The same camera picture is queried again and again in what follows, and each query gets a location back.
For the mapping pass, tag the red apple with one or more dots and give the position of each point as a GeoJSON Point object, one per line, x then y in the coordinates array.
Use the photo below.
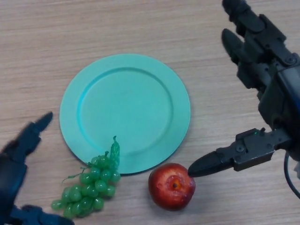
{"type": "Point", "coordinates": [164, 197]}

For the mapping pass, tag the round teal green plate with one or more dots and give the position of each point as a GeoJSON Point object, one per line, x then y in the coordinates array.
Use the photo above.
{"type": "Point", "coordinates": [124, 110]}

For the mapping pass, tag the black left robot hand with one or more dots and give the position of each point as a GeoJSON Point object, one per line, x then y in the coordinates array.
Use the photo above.
{"type": "Point", "coordinates": [11, 171]}

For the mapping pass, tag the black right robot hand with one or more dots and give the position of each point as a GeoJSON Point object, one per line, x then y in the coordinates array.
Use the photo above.
{"type": "Point", "coordinates": [262, 56]}

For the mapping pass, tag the green grape bunch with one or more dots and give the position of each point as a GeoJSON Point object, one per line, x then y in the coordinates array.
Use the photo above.
{"type": "Point", "coordinates": [91, 185]}

